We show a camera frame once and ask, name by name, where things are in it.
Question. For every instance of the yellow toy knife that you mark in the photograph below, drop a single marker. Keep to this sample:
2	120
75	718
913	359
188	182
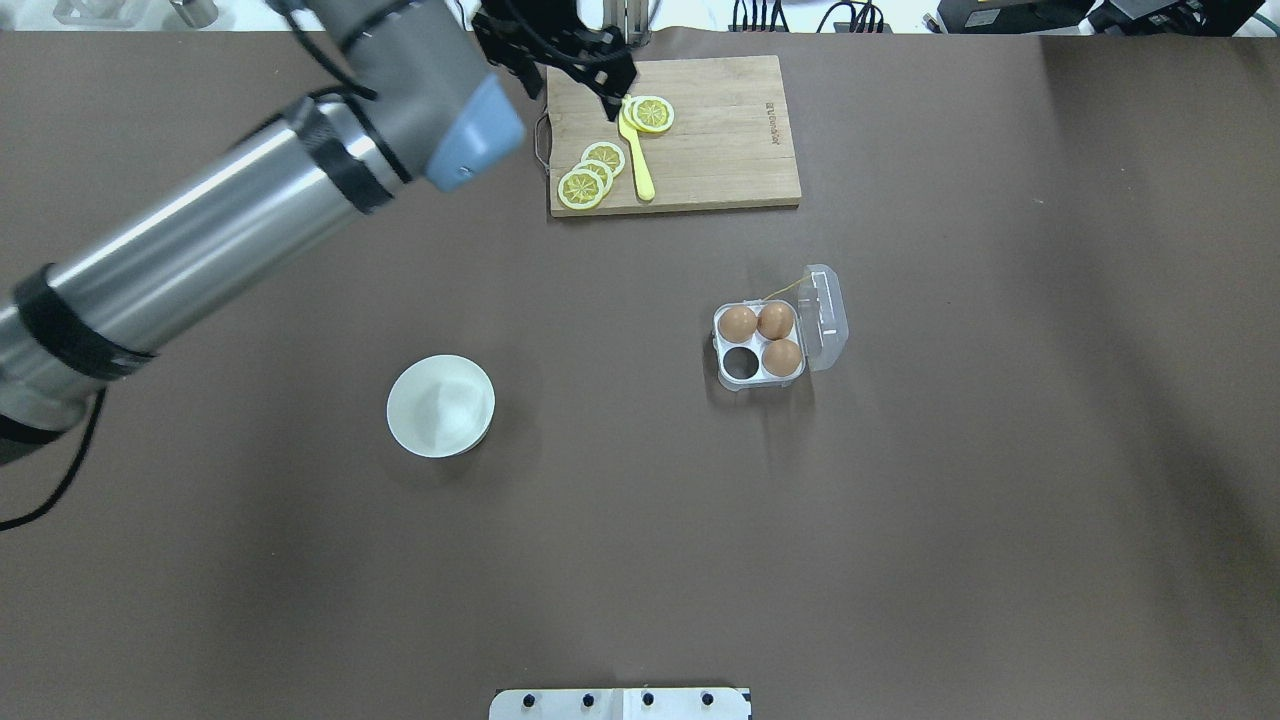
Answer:
643	181

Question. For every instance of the white ceramic bowl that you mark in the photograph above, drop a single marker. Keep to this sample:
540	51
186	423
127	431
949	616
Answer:
441	406

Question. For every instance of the yellow lemon slice pair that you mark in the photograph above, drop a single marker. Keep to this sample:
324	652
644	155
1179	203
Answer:
649	113

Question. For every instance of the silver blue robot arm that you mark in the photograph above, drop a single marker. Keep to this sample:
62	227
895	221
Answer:
420	99

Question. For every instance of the wooden cutting board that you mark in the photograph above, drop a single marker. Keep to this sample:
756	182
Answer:
730	146

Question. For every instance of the clear plastic egg box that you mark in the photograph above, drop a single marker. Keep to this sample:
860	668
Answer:
822	331

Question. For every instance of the brown egg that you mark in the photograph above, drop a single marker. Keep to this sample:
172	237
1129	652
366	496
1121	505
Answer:
775	320
737	324
782	358

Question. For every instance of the yellow lemon slice stack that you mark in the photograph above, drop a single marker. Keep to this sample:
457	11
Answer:
588	183

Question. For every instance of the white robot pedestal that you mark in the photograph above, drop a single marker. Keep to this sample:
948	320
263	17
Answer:
622	703

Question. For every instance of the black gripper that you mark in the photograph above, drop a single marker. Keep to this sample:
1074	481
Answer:
598	67

